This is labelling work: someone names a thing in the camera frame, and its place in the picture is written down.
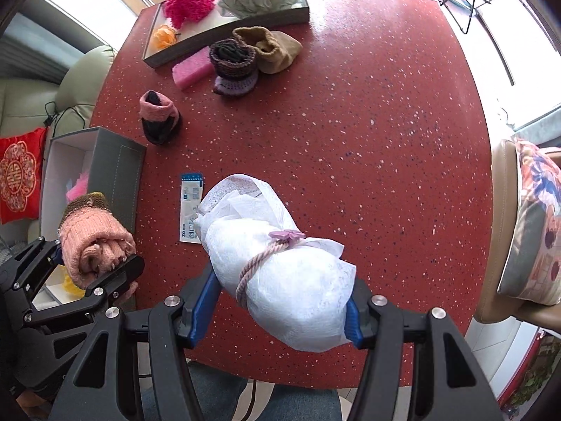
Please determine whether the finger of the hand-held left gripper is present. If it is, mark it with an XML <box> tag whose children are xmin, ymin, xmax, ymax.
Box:
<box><xmin>0</xmin><ymin>237</ymin><xmax>62</xmax><ymax>303</ymax></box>
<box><xmin>24</xmin><ymin>253</ymin><xmax>145</xmax><ymax>327</ymax></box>

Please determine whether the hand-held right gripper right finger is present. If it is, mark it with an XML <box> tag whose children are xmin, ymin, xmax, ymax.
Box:
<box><xmin>345</xmin><ymin>278</ymin><xmax>505</xmax><ymax>421</ymax></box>

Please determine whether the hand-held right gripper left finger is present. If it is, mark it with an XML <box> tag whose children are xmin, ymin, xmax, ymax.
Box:
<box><xmin>48</xmin><ymin>267</ymin><xmax>222</xmax><ymax>421</ymax></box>

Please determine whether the yellow foam fruit net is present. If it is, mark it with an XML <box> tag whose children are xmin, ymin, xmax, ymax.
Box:
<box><xmin>61</xmin><ymin>269</ymin><xmax>86</xmax><ymax>299</ymax></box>

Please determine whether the white cloth bundle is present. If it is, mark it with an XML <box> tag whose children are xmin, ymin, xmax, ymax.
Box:
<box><xmin>195</xmin><ymin>173</ymin><xmax>357</xmax><ymax>354</ymax></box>

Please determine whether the pink fluffy scarf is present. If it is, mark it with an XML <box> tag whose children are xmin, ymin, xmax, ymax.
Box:
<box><xmin>66</xmin><ymin>173</ymin><xmax>90</xmax><ymax>198</ymax></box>

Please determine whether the grey storage box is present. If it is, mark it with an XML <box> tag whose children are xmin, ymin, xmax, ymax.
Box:
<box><xmin>40</xmin><ymin>126</ymin><xmax>147</xmax><ymax>312</ymax></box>

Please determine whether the red embroidered cushion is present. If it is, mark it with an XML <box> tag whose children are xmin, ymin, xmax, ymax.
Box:
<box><xmin>0</xmin><ymin>127</ymin><xmax>48</xmax><ymax>225</ymax></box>

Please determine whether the blue white packet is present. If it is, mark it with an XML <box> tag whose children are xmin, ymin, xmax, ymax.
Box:
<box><xmin>180</xmin><ymin>174</ymin><xmax>204</xmax><ymax>243</ymax></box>

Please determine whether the pink black sock roll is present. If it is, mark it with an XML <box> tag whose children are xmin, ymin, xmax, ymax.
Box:
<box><xmin>139</xmin><ymin>90</ymin><xmax>182</xmax><ymax>145</ymax></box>

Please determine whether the printed picture cushion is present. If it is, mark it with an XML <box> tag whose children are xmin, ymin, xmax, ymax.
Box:
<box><xmin>497</xmin><ymin>138</ymin><xmax>561</xmax><ymax>307</ymax></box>

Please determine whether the pale green leather sofa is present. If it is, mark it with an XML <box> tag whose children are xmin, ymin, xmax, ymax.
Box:
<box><xmin>0</xmin><ymin>45</ymin><xmax>117</xmax><ymax>246</ymax></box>

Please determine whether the small pink sponge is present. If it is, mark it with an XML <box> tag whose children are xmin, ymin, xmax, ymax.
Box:
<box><xmin>172</xmin><ymin>48</ymin><xmax>215</xmax><ymax>91</ymax></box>

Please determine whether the purple brown knitted sock roll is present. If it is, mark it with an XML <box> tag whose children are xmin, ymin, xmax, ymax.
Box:
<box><xmin>209</xmin><ymin>39</ymin><xmax>259</xmax><ymax>97</ymax></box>

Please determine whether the orange fabric flower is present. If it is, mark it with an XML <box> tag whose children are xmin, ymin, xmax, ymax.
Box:
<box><xmin>151</xmin><ymin>25</ymin><xmax>178</xmax><ymax>50</ymax></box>

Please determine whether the tan sock roll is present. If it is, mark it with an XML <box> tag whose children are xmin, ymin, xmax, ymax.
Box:
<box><xmin>232</xmin><ymin>26</ymin><xmax>303</xmax><ymax>74</ymax></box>

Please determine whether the grey shallow tray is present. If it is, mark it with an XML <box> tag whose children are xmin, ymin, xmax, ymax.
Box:
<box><xmin>141</xmin><ymin>0</ymin><xmax>310</xmax><ymax>68</ymax></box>

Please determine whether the magenta fluffy scrunchie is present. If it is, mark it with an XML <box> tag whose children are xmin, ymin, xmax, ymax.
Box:
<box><xmin>163</xmin><ymin>0</ymin><xmax>218</xmax><ymax>29</ymax></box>

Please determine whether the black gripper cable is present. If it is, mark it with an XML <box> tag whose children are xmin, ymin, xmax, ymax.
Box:
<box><xmin>244</xmin><ymin>379</ymin><xmax>260</xmax><ymax>421</ymax></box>

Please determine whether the thin black cable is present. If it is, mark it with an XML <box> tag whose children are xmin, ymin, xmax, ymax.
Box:
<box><xmin>43</xmin><ymin>101</ymin><xmax>95</xmax><ymax>134</ymax></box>

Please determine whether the black wire stand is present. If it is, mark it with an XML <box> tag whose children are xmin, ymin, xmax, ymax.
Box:
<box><xmin>405</xmin><ymin>0</ymin><xmax>504</xmax><ymax>36</ymax></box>

